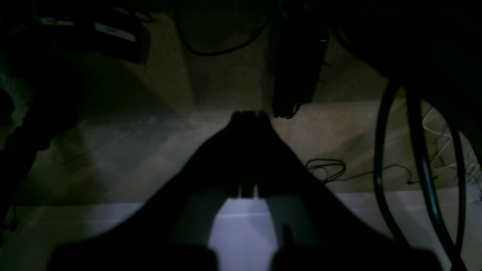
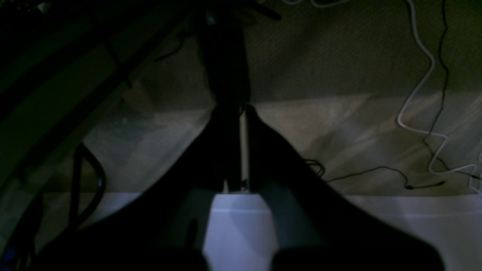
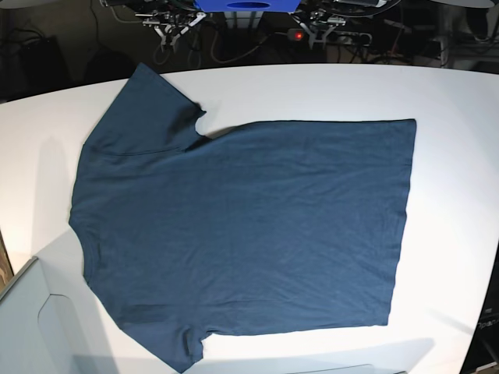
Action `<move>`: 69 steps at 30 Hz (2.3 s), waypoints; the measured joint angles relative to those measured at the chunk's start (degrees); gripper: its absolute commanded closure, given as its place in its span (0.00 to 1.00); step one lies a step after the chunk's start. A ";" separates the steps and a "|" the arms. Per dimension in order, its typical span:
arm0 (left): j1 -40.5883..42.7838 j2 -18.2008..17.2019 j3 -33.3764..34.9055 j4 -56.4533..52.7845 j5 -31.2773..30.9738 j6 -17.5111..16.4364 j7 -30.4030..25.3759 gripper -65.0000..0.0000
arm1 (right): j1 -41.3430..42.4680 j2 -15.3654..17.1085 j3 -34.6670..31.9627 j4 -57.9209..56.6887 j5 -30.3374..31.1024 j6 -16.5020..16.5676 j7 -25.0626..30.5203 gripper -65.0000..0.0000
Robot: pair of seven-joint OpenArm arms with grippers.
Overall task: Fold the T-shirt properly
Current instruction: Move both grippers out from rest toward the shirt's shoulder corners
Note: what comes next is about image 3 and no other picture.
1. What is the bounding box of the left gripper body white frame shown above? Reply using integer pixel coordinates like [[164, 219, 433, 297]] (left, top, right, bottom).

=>
[[298, 10, 346, 48]]

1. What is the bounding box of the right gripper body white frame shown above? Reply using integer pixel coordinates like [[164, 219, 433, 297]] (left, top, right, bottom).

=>
[[142, 11, 206, 39]]

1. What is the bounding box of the dark blue T-shirt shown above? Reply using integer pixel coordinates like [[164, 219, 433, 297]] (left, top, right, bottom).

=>
[[69, 65, 416, 372]]

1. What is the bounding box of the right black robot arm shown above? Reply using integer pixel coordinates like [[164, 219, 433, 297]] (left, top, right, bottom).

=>
[[100, 0, 207, 40]]

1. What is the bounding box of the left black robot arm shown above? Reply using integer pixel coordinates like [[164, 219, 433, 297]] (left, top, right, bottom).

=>
[[290, 1, 400, 48]]

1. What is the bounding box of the blue box with slot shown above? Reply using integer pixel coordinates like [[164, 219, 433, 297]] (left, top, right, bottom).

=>
[[194, 0, 300, 12]]

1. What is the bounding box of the grey panel at lower left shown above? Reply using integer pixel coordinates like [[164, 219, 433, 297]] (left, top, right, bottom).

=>
[[1, 257, 118, 373]]

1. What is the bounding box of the black power strip red switch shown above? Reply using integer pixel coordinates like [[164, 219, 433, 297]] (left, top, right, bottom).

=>
[[285, 28, 373, 48]]

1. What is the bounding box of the white cable behind table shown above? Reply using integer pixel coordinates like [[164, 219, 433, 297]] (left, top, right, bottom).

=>
[[152, 23, 270, 66]]

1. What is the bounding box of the aluminium mounting post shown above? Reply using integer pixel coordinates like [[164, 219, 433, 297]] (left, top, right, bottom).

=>
[[224, 12, 264, 30]]

